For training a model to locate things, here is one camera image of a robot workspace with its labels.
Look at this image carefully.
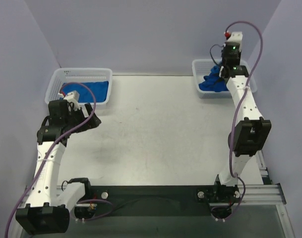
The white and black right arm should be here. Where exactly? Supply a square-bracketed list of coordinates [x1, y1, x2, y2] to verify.
[218, 42, 272, 186]

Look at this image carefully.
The crumpled blue towels pile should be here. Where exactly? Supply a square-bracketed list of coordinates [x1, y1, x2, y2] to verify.
[198, 65, 228, 93]

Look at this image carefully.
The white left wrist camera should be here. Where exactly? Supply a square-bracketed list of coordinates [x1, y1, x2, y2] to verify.
[58, 91, 81, 111]

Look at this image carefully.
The empty white plastic basket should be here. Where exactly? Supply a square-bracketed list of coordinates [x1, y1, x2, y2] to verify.
[45, 67, 113, 109]

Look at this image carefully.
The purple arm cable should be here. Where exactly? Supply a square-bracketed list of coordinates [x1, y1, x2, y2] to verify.
[3, 82, 114, 238]
[210, 21, 264, 221]

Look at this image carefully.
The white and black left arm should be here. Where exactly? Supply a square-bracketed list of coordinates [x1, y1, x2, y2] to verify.
[15, 99, 101, 235]

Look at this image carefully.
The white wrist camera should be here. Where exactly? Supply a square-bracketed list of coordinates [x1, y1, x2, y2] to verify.
[225, 31, 243, 51]
[58, 91, 81, 111]

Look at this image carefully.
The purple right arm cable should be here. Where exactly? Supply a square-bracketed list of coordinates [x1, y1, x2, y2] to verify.
[210, 21, 264, 221]

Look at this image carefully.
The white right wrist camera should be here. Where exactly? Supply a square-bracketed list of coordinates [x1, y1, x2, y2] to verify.
[225, 31, 243, 51]

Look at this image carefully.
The white basket with towels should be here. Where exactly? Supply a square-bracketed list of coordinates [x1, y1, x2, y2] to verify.
[191, 59, 258, 99]

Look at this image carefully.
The blue towel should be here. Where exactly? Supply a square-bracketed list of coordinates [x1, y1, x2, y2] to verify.
[62, 81, 109, 103]

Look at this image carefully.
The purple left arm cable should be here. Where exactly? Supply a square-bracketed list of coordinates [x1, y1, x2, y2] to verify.
[3, 82, 114, 238]

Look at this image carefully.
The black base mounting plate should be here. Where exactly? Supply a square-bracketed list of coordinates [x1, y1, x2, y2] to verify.
[72, 185, 240, 221]

